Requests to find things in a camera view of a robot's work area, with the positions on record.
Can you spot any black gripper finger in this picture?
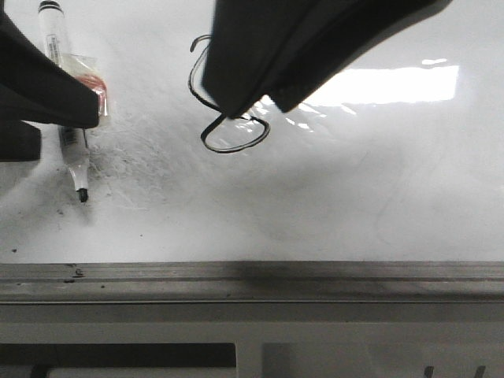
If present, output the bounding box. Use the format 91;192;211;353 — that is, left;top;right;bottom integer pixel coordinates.
1;10;99;128
202;0;449;118
1;120;42;161

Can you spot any white dry-erase marker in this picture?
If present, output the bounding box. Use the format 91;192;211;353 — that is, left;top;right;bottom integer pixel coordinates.
37;0;91;204

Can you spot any white whiteboard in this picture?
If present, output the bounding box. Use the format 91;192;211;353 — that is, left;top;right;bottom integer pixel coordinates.
1;1;503;264

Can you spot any red disc under tape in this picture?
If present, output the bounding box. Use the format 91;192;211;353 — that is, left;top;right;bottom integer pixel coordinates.
64;54;110;127

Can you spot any grey aluminium whiteboard frame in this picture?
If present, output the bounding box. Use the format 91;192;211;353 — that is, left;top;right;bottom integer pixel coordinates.
1;261;503;304

